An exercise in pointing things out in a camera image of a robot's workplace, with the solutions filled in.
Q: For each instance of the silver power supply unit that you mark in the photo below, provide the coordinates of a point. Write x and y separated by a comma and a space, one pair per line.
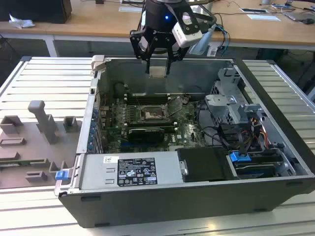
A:
98, 172

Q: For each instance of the metal drive cage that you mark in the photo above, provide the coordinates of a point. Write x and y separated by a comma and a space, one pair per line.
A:
221, 108

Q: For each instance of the black monitor base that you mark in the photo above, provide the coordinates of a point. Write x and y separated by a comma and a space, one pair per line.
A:
37, 12

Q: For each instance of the black graphics card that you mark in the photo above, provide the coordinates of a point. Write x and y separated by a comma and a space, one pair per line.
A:
146, 135

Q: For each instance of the black open PC case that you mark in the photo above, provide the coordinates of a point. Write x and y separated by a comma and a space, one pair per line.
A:
172, 204

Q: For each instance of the black computer mouse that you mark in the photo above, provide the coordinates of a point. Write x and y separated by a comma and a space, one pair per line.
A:
307, 21

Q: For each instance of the wooden desk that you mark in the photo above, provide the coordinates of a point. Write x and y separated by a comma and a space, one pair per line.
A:
98, 27

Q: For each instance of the silver CPU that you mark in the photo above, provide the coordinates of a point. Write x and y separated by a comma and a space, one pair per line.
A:
157, 71

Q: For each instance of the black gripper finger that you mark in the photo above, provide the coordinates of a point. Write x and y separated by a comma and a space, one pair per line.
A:
168, 66
134, 44

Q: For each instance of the pale blue teach pendant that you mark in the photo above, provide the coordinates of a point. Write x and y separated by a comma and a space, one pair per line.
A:
201, 41

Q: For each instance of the grey laptop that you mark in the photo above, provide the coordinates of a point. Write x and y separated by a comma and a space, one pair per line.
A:
299, 16

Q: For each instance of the green motherboard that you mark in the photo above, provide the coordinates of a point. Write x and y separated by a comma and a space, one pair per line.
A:
187, 132

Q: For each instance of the CPU socket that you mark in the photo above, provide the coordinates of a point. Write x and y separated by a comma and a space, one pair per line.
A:
147, 115

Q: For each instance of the flat tablet with white frame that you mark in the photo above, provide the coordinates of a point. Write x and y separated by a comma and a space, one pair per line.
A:
253, 10

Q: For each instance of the white camera with black bracket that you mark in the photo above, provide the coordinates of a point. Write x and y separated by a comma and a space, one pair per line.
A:
189, 37

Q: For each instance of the hard disk in blue carrier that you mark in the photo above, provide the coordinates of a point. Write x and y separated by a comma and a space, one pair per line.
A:
238, 157

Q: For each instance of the white paper sheet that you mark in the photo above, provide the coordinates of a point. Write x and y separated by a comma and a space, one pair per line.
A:
263, 17

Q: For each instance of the black plastic shroud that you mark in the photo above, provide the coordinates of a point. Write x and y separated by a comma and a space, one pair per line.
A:
204, 164

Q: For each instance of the grey case latch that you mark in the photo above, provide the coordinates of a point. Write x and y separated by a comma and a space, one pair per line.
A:
98, 62

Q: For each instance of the blue case latch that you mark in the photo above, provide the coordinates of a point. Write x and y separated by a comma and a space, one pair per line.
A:
60, 176

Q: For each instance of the grey parts rack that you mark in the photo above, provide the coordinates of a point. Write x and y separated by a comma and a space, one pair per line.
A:
29, 147

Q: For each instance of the small white adapter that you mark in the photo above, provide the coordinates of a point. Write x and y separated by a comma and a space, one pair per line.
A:
212, 52

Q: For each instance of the crumpled white paper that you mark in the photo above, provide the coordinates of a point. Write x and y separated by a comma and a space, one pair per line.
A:
22, 23

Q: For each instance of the green RAM stick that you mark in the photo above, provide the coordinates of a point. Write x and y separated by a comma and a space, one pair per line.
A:
12, 162

